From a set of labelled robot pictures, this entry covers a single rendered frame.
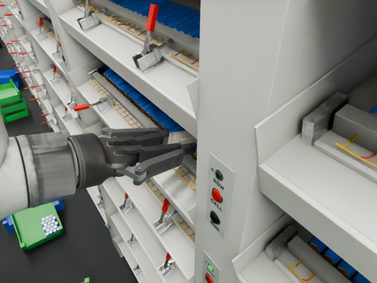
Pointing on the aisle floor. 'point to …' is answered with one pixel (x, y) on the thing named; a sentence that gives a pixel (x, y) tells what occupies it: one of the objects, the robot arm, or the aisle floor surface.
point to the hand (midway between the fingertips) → (188, 141)
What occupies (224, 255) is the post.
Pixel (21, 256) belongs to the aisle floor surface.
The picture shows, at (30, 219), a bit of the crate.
